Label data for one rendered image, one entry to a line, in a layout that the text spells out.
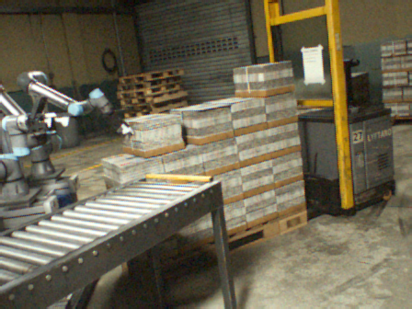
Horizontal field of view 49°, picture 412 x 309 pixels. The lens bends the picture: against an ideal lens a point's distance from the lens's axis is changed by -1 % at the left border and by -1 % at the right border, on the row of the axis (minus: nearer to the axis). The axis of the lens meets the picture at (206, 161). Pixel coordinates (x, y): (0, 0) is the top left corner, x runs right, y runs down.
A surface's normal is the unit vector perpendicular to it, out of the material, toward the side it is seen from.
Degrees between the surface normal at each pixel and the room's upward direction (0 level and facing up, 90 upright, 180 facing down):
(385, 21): 90
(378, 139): 90
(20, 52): 90
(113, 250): 90
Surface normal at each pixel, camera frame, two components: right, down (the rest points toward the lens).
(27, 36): 0.80, 0.02
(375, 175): 0.52, 0.11
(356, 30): -0.57, 0.25
